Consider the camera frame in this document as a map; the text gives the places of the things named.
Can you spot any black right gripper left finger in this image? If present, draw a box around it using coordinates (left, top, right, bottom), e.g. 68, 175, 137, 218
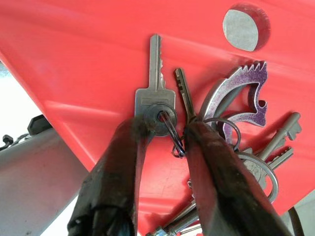
67, 117, 151, 236

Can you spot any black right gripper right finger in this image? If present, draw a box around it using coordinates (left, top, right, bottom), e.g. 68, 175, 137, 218
183, 121, 294, 236

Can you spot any bunch of keys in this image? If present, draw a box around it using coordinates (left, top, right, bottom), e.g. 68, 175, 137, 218
134, 33, 302, 236

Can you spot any red plastic stool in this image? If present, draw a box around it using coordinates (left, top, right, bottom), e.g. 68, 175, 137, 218
0, 0, 315, 236

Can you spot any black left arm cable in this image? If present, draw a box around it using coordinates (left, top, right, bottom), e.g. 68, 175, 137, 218
0, 134, 32, 151

